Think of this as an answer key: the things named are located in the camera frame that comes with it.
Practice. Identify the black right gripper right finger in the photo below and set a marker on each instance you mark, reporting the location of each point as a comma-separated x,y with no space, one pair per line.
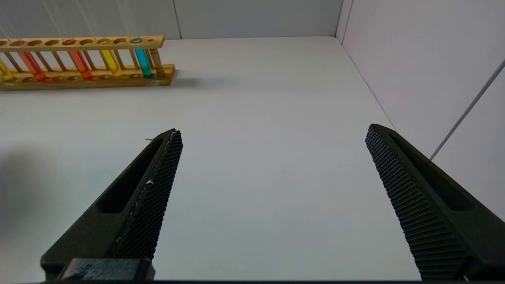
434,217

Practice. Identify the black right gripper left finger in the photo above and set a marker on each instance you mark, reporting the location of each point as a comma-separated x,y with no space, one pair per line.
118,221

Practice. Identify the test tube with yellow pigment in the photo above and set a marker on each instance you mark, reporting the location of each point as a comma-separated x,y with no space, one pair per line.
5,73
111,63

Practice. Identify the wooden test tube rack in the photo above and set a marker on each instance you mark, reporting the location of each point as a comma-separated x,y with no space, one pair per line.
90,81

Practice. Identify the test tube with blue pigment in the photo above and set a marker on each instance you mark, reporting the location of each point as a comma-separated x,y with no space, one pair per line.
143,63

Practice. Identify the test tube with orange pigment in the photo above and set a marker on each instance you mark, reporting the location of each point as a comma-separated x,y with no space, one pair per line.
81,65
33,67

